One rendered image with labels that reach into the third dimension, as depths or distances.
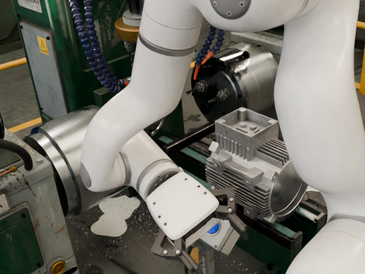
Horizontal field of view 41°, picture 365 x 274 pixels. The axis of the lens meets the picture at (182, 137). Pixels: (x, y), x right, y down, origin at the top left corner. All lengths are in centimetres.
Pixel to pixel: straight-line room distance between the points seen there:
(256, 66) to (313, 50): 95
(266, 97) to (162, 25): 91
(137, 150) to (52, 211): 37
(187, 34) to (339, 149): 27
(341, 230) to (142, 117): 34
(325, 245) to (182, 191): 27
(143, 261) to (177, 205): 54
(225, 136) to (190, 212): 44
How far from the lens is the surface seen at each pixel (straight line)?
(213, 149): 122
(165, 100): 77
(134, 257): 135
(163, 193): 83
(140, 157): 86
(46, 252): 122
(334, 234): 68
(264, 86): 156
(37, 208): 115
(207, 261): 112
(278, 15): 54
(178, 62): 73
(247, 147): 116
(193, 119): 194
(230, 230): 99
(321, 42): 62
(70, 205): 123
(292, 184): 128
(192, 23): 71
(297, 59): 62
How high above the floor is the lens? 172
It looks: 30 degrees down
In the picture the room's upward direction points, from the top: 5 degrees counter-clockwise
